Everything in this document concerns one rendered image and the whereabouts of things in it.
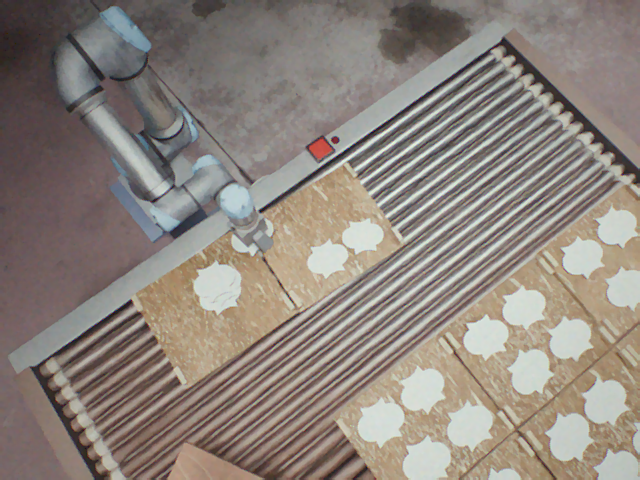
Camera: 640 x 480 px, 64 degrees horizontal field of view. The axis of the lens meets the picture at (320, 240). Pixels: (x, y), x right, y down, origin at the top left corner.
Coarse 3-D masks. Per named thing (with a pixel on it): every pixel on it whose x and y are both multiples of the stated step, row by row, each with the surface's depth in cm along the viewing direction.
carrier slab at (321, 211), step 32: (320, 192) 172; (352, 192) 172; (288, 224) 169; (320, 224) 169; (384, 224) 169; (288, 256) 166; (352, 256) 166; (384, 256) 166; (288, 288) 163; (320, 288) 163
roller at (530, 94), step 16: (528, 96) 184; (496, 112) 183; (512, 112) 183; (480, 128) 180; (464, 144) 179; (432, 160) 177; (448, 160) 178; (416, 176) 175; (400, 192) 174; (384, 208) 175; (144, 368) 159; (160, 368) 158; (128, 384) 157; (112, 400) 155; (80, 416) 154; (96, 416) 155
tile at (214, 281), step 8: (216, 264) 161; (200, 272) 160; (208, 272) 160; (216, 272) 160; (224, 272) 160; (232, 272) 160; (200, 280) 159; (208, 280) 159; (216, 280) 159; (224, 280) 159; (232, 280) 159; (200, 288) 159; (208, 288) 159; (216, 288) 159; (224, 288) 159; (208, 296) 158; (216, 296) 158
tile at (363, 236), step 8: (352, 224) 168; (360, 224) 168; (368, 224) 168; (344, 232) 167; (352, 232) 167; (360, 232) 167; (368, 232) 167; (376, 232) 167; (344, 240) 166; (352, 240) 166; (360, 240) 166; (368, 240) 166; (376, 240) 166; (352, 248) 166; (360, 248) 165; (368, 248) 165
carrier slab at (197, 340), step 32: (192, 256) 166; (224, 256) 166; (256, 256) 166; (160, 288) 163; (192, 288) 163; (256, 288) 163; (160, 320) 160; (192, 320) 160; (224, 320) 160; (256, 320) 160; (192, 352) 158; (224, 352) 157; (192, 384) 155
